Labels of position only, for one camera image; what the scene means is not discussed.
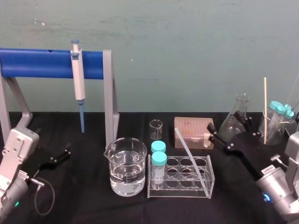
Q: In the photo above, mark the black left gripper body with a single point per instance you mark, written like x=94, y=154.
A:
x=39, y=158

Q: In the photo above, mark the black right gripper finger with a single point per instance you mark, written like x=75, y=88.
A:
x=217, y=138
x=244, y=121

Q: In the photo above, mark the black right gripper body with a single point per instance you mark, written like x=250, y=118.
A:
x=252, y=151

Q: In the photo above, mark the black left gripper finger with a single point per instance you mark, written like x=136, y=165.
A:
x=66, y=146
x=63, y=157

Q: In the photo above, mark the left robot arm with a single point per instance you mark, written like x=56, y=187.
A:
x=16, y=149

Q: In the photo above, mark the clear glass stirring rod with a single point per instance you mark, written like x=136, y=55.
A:
x=187, y=145

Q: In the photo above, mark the clear glass conical flask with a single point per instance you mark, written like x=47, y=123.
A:
x=230, y=128

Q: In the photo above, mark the thin wooden stick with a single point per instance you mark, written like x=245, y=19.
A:
x=265, y=105

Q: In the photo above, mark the glass beaker holding tubes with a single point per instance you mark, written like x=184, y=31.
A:
x=274, y=136

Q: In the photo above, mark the brown pipette tip box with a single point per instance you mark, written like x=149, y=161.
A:
x=192, y=127

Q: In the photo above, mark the clear tube with teal cap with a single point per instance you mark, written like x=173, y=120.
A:
x=159, y=161
x=158, y=146
x=275, y=105
x=290, y=113
x=283, y=109

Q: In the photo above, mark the black table cloth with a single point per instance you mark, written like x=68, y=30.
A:
x=88, y=205

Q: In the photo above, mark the clear acrylic test tube rack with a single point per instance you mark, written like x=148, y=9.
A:
x=187, y=189

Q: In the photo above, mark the small empty glass beaker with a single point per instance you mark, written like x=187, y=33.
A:
x=156, y=130

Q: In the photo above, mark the large glass beaker with water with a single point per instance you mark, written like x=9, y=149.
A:
x=127, y=172

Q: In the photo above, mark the white pipette with blue tip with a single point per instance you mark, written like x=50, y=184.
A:
x=78, y=77

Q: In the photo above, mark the grey pipette stand blue bar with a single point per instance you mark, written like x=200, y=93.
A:
x=46, y=63

